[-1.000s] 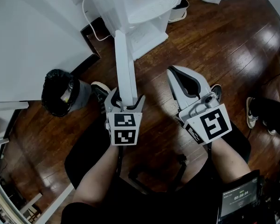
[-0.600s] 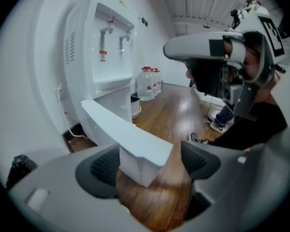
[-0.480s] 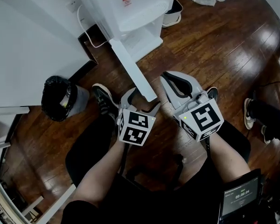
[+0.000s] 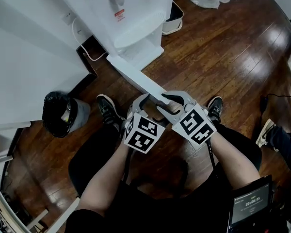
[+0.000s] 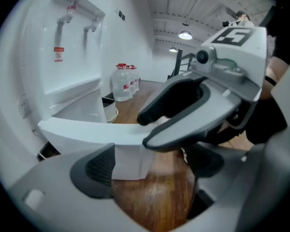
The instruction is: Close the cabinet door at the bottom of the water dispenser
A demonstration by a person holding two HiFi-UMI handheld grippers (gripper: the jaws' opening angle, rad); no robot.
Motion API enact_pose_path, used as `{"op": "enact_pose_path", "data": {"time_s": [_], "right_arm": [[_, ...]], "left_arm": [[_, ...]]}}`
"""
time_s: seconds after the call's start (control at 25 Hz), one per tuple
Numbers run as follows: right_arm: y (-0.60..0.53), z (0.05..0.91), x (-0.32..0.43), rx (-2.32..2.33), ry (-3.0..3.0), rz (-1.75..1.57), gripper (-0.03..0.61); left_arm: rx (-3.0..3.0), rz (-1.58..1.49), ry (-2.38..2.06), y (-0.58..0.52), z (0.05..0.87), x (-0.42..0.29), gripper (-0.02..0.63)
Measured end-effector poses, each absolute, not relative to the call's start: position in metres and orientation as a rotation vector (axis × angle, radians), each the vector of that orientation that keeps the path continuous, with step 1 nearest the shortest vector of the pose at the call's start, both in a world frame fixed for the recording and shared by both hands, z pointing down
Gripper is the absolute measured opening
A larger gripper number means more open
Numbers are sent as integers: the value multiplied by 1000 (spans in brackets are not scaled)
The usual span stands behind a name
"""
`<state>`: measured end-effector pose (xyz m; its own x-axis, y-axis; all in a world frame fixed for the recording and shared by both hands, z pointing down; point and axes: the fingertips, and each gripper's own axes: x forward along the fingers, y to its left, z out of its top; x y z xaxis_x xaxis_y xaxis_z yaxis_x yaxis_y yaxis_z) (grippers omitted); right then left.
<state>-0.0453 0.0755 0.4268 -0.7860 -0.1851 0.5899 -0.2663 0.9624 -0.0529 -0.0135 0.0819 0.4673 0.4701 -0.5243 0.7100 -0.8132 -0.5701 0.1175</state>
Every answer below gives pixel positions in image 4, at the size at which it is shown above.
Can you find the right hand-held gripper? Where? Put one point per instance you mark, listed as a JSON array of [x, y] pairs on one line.
[[195, 125]]

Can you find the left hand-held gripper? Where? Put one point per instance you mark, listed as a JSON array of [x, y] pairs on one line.
[[143, 132]]

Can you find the white cabinet door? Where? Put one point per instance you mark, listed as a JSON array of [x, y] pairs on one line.
[[135, 75]]

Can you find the person's left forearm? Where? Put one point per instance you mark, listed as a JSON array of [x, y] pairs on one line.
[[104, 178]]

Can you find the person's right forearm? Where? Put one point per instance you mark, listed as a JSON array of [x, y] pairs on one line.
[[232, 161]]

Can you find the white water dispenser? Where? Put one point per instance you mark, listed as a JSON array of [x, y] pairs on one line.
[[140, 6]]

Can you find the person's right black shoe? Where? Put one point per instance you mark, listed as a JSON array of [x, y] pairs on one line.
[[215, 108]]

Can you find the person's black shoe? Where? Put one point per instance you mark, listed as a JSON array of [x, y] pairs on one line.
[[215, 108], [108, 110]]

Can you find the person's left black shoe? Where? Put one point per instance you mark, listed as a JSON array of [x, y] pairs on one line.
[[108, 110]]

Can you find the person's left trouser leg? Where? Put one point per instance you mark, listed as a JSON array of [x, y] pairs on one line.
[[92, 154]]

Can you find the white basket black lining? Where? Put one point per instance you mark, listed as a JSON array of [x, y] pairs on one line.
[[171, 24]]

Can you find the grey bin with black bag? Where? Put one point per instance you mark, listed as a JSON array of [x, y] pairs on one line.
[[63, 115]]

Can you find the person's black shirt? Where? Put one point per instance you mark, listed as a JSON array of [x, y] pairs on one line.
[[160, 215]]

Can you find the black screen device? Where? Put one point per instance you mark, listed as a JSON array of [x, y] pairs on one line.
[[252, 205]]

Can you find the white shelf unit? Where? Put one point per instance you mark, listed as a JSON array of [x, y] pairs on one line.
[[4, 130]]

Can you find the white wall socket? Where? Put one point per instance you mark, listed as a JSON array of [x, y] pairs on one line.
[[68, 18]]

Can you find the white frame rail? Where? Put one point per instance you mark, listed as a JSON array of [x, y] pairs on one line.
[[12, 203]]

